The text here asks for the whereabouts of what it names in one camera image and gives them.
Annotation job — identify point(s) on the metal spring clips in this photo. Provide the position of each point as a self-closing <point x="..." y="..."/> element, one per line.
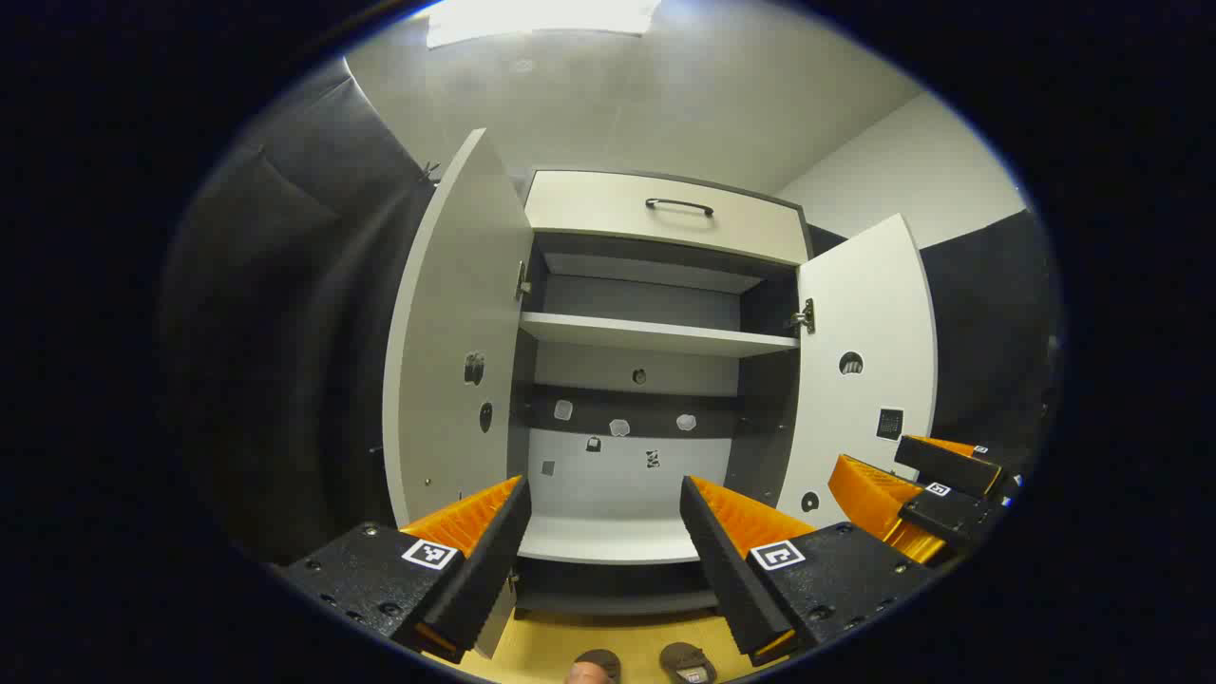
<point x="432" y="172"/>

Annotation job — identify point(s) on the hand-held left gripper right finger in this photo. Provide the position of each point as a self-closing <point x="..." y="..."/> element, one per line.
<point x="722" y="570"/>

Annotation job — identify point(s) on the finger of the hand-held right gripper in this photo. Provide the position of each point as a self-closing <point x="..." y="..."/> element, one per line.
<point x="950" y="513"/>
<point x="950" y="464"/>

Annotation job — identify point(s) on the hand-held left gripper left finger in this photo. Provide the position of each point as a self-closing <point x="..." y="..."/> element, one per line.
<point x="484" y="570"/>

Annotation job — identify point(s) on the brown fuzzy shoe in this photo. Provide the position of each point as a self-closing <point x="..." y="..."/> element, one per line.
<point x="603" y="657"/>
<point x="679" y="655"/>

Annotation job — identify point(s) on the black backdrop cloth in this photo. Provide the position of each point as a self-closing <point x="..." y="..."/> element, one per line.
<point x="988" y="323"/>
<point x="285" y="332"/>

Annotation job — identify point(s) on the white cabinet shelf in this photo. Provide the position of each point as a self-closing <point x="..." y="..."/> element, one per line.
<point x="655" y="334"/>

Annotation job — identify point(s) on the white cabinet drawer front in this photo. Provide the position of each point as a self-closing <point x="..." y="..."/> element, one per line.
<point x="589" y="209"/>

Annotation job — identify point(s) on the grey white shoe cabinet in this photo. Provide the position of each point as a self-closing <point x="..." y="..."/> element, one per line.
<point x="627" y="475"/>

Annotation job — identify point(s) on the silver door hinge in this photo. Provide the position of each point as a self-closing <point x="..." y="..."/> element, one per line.
<point x="522" y="281"/>
<point x="803" y="316"/>

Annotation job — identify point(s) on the white cabinet door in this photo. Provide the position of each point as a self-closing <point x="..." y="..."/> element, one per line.
<point x="864" y="304"/>
<point x="456" y="332"/>

